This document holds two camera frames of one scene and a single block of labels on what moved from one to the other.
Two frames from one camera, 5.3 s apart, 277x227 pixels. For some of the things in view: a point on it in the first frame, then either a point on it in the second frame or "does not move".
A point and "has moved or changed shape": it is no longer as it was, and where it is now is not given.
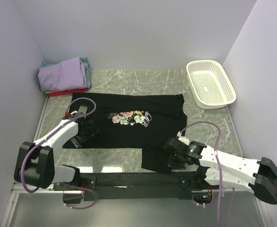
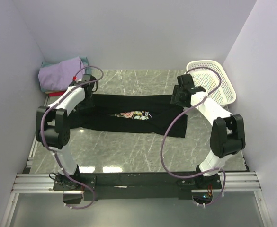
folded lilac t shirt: (69, 74) does not move
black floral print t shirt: (145, 121) has moved or changed shape
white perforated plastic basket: (210, 86) does not move
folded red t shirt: (65, 92) does not move
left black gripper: (88, 132) → (82, 107)
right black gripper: (174, 161) → (176, 99)
